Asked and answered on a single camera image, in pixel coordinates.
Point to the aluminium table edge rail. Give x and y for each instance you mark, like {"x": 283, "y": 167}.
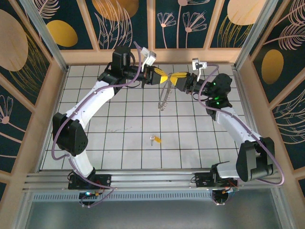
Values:
{"x": 241, "y": 95}

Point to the silver key with yellow tag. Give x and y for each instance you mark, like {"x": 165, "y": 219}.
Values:
{"x": 156, "y": 139}

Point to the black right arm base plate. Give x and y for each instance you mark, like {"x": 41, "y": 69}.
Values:
{"x": 202, "y": 181}

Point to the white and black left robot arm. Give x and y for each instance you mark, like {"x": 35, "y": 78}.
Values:
{"x": 95, "y": 105}

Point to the small circuit board with LED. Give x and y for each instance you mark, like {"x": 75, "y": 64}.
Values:
{"x": 224, "y": 192}
{"x": 89, "y": 193}

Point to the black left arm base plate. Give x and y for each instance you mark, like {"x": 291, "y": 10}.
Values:
{"x": 104, "y": 180}

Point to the aluminium mounting rail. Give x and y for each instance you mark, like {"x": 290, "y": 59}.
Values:
{"x": 152, "y": 181}

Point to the aluminium corner post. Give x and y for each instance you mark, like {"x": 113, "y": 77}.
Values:
{"x": 47, "y": 38}
{"x": 256, "y": 35}

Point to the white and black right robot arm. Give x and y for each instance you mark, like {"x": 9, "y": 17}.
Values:
{"x": 230, "y": 128}

